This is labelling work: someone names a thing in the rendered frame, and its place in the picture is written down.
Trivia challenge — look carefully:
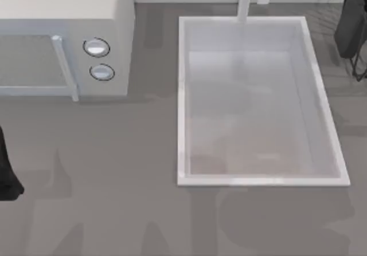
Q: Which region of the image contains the white sink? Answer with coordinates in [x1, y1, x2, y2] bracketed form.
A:
[174, 15, 352, 188]

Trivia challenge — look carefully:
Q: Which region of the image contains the small round microwave knob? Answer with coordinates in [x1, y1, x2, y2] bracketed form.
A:
[89, 63, 116, 82]

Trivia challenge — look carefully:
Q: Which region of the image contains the large round microwave knob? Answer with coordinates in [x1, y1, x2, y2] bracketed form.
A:
[82, 37, 111, 58]

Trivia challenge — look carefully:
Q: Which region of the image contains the pale microwave oven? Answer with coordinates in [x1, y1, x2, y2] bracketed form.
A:
[0, 0, 136, 102]

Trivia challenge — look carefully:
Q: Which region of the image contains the tall white tap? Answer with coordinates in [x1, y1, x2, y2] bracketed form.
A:
[236, 0, 267, 25]

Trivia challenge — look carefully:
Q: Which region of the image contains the microwave oven glass door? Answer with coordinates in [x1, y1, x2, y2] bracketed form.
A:
[0, 34, 76, 97]

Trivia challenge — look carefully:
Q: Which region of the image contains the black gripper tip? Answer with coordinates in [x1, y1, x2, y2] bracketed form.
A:
[0, 125, 25, 202]

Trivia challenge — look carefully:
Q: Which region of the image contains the microwave door handle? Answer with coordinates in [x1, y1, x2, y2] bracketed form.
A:
[51, 34, 80, 102]

